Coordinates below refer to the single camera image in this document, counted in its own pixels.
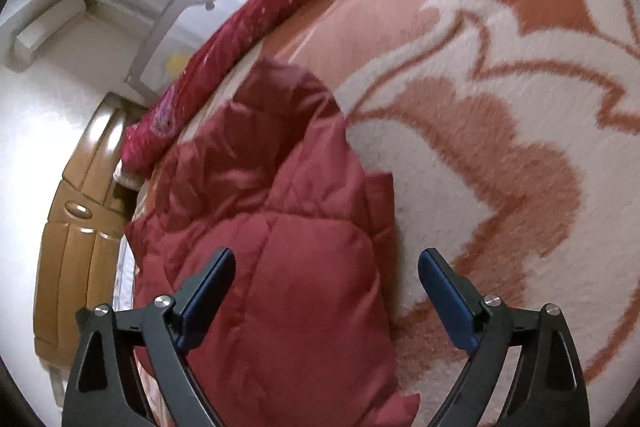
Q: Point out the orange and white blanket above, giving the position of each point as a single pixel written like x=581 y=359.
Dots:
x=500 y=107

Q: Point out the wooden headboard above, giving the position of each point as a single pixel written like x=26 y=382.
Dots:
x=75 y=257

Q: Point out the grey and white pillowcase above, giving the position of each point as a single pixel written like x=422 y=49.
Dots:
x=126 y=267

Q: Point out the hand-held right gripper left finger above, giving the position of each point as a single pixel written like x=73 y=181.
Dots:
x=207 y=302

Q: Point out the red quilted jacket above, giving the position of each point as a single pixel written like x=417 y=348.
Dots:
x=275 y=257

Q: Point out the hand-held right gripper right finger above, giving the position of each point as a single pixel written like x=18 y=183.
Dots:
x=450 y=302

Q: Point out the red patterned quilt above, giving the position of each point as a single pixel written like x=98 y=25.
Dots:
x=250 y=22

